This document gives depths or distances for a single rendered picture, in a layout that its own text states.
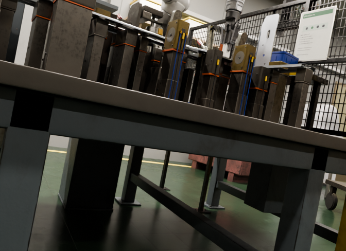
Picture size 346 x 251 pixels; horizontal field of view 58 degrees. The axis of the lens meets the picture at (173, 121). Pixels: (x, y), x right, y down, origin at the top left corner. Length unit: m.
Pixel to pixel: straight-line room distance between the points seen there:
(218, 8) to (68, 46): 4.74
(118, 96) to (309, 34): 1.60
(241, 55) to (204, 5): 4.11
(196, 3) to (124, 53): 4.21
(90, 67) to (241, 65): 0.65
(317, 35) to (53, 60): 1.49
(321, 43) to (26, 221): 1.75
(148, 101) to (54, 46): 0.51
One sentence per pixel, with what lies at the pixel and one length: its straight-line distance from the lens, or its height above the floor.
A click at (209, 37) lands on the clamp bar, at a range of 1.82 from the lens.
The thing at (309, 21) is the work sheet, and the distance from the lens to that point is 2.13.
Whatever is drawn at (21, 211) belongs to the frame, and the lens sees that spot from 0.70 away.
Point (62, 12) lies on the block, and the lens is 1.12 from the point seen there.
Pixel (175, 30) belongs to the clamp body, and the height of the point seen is 1.00.
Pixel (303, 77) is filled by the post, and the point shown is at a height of 0.95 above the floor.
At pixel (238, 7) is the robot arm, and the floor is 1.28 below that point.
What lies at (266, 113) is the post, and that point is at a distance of 1.60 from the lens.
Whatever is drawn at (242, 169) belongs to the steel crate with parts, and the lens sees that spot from 4.25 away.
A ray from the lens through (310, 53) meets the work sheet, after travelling 2.05.
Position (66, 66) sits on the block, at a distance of 1.10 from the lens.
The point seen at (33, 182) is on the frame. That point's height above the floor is 0.48.
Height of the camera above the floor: 0.65
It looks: level
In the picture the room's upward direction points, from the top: 11 degrees clockwise
